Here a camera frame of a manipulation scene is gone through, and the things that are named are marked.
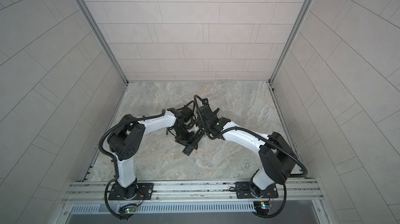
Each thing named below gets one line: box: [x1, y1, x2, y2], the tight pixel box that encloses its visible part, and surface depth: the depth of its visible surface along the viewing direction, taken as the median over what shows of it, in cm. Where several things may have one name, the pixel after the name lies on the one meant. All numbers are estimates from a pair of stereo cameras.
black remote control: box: [182, 129, 206, 157], surface depth 85 cm
